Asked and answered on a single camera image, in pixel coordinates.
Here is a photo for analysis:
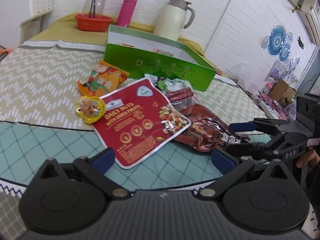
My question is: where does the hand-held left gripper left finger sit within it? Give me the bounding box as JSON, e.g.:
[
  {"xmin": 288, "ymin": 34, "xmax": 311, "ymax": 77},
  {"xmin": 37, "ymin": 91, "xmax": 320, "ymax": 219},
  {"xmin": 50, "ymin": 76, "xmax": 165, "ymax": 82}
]
[{"xmin": 34, "ymin": 148, "xmax": 132, "ymax": 200}]

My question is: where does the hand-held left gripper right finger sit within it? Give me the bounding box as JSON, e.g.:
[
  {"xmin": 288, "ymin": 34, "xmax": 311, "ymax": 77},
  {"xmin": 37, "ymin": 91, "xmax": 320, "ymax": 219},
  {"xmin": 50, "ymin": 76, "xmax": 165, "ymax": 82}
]
[{"xmin": 197, "ymin": 149, "xmax": 292, "ymax": 200}]

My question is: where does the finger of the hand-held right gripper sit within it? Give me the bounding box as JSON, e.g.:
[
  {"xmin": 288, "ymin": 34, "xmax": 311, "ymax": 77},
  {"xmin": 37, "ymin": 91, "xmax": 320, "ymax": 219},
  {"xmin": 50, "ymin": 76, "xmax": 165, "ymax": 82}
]
[
  {"xmin": 225, "ymin": 135, "xmax": 284, "ymax": 161},
  {"xmin": 229, "ymin": 117, "xmax": 291, "ymax": 136}
]

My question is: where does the brown glossy snack packet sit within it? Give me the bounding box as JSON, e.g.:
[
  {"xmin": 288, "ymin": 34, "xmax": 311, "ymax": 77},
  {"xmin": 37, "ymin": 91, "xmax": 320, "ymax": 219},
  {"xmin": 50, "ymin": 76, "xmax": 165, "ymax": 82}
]
[{"xmin": 172, "ymin": 104, "xmax": 250, "ymax": 153}]

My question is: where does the red nuts pouch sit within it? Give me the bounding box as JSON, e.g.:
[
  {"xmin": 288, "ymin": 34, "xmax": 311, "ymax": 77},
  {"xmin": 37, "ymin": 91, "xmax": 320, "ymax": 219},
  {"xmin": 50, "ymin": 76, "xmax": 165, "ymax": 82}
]
[{"xmin": 92, "ymin": 78, "xmax": 192, "ymax": 169}]

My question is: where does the orange cartoon snack packet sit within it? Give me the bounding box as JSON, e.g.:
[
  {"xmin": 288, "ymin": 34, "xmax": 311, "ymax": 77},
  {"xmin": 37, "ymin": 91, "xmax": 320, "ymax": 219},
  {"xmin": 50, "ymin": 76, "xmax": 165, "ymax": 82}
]
[{"xmin": 76, "ymin": 60, "xmax": 130, "ymax": 97}]

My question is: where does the green cardboard box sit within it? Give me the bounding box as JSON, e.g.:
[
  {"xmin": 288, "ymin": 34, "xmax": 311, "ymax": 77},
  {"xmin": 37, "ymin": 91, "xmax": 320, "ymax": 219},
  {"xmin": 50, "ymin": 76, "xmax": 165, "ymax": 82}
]
[{"xmin": 103, "ymin": 25, "xmax": 217, "ymax": 92}]

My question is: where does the person's right hand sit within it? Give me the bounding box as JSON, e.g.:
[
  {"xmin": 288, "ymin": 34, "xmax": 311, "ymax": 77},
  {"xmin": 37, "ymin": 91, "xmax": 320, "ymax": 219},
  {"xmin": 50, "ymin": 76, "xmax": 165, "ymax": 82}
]
[{"xmin": 296, "ymin": 152, "xmax": 320, "ymax": 168}]

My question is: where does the leopard print cloth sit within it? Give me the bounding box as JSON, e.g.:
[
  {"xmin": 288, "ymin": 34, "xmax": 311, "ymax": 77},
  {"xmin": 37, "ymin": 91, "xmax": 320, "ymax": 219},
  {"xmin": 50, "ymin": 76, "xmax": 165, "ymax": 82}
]
[{"xmin": 232, "ymin": 79, "xmax": 265, "ymax": 105}]

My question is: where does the brown cardboard box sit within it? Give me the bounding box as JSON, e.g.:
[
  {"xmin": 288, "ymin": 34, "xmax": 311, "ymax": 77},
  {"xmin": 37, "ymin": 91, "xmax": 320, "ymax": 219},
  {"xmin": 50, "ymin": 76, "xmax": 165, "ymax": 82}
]
[{"xmin": 269, "ymin": 79, "xmax": 297, "ymax": 105}]

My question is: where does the yellow jelly cup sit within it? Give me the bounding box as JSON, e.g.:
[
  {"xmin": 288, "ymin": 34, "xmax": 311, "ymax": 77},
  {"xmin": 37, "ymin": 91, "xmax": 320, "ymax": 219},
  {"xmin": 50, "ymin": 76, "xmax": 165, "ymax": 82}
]
[{"xmin": 76, "ymin": 95, "xmax": 105, "ymax": 124}]

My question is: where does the purple picture card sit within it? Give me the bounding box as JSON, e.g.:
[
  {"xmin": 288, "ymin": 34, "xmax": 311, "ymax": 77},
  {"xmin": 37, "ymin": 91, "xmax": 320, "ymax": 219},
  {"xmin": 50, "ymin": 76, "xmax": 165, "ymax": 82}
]
[{"xmin": 270, "ymin": 61, "xmax": 287, "ymax": 80}]

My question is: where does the dark red zip packet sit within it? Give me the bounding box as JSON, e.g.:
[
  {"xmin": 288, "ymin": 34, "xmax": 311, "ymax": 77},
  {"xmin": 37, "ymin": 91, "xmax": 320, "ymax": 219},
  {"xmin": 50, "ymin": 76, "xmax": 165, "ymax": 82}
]
[{"xmin": 165, "ymin": 87, "xmax": 195, "ymax": 103}]

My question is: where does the small blue paper fan decoration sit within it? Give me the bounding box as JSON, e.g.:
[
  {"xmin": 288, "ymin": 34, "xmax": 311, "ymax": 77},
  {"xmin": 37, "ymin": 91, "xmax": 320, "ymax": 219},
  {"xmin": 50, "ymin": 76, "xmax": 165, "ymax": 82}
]
[{"xmin": 277, "ymin": 42, "xmax": 292, "ymax": 62}]

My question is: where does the large blue paper fan decoration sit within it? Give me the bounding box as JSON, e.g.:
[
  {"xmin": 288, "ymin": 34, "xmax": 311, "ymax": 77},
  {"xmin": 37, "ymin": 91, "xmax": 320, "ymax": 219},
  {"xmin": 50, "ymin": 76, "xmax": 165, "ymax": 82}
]
[{"xmin": 266, "ymin": 25, "xmax": 285, "ymax": 55}]

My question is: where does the white green cartoon packet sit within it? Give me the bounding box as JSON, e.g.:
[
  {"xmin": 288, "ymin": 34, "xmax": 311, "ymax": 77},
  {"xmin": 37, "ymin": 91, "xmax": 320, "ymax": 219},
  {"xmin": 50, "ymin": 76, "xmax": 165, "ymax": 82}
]
[{"xmin": 145, "ymin": 74, "xmax": 192, "ymax": 93}]

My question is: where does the white air conditioner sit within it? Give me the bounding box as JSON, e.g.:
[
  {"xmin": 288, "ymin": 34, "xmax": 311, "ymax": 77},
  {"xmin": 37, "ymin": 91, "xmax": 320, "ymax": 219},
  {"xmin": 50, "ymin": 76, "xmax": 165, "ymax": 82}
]
[{"xmin": 297, "ymin": 0, "xmax": 320, "ymax": 45}]

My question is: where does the patterned tablecloth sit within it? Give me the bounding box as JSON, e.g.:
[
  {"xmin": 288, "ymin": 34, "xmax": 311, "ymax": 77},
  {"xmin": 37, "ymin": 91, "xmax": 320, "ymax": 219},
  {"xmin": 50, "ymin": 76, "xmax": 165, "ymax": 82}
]
[{"xmin": 0, "ymin": 39, "xmax": 275, "ymax": 230}]

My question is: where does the cream thermal carafe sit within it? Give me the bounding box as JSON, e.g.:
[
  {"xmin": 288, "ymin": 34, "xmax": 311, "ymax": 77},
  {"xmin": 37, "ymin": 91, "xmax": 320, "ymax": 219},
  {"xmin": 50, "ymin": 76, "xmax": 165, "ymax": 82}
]
[{"xmin": 153, "ymin": 0, "xmax": 195, "ymax": 42}]

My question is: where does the mustard yellow cloth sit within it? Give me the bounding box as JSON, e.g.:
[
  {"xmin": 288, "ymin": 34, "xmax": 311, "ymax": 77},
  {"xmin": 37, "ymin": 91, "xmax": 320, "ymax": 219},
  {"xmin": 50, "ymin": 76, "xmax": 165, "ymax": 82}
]
[{"xmin": 27, "ymin": 12, "xmax": 200, "ymax": 55}]

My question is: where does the red plastic basket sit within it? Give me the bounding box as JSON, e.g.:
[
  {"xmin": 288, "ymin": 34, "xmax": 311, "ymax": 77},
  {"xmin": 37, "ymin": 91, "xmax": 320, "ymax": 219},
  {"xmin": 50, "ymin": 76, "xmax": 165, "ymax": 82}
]
[{"xmin": 74, "ymin": 14, "xmax": 114, "ymax": 32}]

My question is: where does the orange plastic basin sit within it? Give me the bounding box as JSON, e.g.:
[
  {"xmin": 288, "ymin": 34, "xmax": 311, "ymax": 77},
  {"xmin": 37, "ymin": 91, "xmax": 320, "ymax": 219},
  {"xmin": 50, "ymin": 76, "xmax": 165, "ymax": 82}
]
[{"xmin": 0, "ymin": 45, "xmax": 14, "ymax": 61}]

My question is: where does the pink thermos bottle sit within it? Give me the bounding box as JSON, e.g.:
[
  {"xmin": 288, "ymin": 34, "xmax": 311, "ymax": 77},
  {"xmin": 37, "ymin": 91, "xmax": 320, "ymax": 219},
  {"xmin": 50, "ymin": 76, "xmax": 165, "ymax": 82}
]
[{"xmin": 117, "ymin": 0, "xmax": 138, "ymax": 27}]

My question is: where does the glass jar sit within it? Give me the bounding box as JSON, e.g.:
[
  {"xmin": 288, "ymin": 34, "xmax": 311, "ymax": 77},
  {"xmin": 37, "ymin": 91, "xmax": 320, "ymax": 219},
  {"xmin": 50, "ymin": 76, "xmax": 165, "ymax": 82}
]
[{"xmin": 82, "ymin": 0, "xmax": 110, "ymax": 18}]

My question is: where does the white water dispenser with screen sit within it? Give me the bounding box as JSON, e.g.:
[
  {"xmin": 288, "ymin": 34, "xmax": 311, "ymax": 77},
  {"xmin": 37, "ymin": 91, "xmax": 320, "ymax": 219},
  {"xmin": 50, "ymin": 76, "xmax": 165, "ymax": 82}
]
[{"xmin": 21, "ymin": 0, "xmax": 57, "ymax": 33}]

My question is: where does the white wall cable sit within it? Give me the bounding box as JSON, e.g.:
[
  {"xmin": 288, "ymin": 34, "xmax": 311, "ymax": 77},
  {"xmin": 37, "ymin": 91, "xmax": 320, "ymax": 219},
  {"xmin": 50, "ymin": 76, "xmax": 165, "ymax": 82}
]
[{"xmin": 204, "ymin": 0, "xmax": 243, "ymax": 54}]

